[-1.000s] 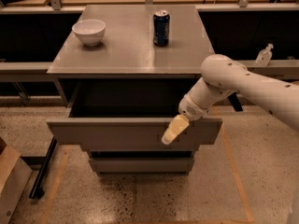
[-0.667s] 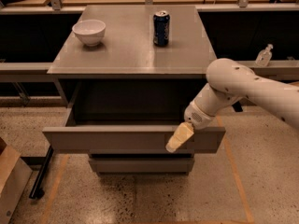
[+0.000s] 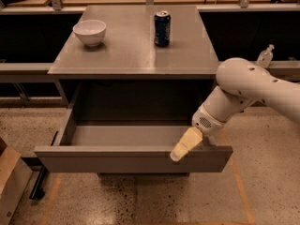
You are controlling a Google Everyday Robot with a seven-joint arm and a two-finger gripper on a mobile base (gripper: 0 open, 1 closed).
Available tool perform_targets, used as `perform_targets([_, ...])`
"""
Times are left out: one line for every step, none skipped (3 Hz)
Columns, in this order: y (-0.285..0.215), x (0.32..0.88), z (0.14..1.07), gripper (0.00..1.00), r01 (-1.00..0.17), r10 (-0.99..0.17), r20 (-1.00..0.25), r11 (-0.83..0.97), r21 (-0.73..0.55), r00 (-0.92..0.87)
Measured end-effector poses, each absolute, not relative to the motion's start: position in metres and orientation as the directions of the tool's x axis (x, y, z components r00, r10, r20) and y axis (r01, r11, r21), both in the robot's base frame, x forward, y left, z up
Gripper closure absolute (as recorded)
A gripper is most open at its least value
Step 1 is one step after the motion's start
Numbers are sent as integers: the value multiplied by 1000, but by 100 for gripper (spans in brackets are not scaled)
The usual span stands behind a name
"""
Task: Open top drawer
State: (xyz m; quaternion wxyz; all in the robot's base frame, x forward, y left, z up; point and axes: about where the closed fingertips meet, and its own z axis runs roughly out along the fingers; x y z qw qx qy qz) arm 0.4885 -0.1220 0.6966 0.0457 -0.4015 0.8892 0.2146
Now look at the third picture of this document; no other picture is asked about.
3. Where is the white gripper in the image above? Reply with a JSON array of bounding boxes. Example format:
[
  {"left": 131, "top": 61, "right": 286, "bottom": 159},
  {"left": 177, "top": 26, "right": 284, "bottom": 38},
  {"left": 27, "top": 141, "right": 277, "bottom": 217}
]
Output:
[{"left": 170, "top": 105, "right": 226, "bottom": 162}]

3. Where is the grey top drawer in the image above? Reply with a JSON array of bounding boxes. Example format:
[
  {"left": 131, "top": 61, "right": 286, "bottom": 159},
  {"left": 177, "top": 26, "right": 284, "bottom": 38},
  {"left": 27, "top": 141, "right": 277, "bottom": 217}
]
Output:
[{"left": 33, "top": 82, "right": 234, "bottom": 174}]

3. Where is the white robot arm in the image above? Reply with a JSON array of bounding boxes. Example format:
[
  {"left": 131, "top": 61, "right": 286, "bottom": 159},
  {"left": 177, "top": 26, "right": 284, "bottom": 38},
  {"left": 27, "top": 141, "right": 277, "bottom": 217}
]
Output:
[{"left": 170, "top": 58, "right": 300, "bottom": 162}]

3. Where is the grey drawer cabinet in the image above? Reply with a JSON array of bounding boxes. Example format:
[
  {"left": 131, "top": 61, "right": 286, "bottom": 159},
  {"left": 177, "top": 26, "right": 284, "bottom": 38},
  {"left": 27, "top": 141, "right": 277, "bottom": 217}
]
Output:
[{"left": 47, "top": 5, "right": 225, "bottom": 177}]

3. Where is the clear sanitizer bottle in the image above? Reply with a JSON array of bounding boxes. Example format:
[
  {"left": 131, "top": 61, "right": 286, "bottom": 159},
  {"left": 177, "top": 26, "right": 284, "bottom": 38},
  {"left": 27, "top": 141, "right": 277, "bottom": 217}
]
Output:
[{"left": 256, "top": 44, "right": 275, "bottom": 68}]

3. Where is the blue soda can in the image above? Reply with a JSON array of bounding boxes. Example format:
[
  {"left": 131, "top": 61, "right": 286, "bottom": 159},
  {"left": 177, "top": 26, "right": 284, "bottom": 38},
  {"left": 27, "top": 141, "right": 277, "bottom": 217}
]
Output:
[{"left": 154, "top": 10, "right": 171, "bottom": 47}]

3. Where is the white ceramic bowl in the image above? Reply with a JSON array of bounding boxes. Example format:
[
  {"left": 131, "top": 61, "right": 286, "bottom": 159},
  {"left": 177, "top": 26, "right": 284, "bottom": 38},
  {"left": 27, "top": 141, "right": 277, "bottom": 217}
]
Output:
[{"left": 73, "top": 20, "right": 107, "bottom": 47}]

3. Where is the cardboard box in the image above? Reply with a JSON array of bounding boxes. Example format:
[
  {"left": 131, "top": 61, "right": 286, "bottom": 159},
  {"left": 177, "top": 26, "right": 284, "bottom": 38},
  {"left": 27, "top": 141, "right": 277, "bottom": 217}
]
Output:
[{"left": 0, "top": 138, "right": 32, "bottom": 225}]

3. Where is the grey metal rail frame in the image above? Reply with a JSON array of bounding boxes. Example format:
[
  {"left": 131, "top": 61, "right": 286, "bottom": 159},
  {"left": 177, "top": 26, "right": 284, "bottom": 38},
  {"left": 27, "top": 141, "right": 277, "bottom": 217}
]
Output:
[{"left": 1, "top": 4, "right": 299, "bottom": 83}]

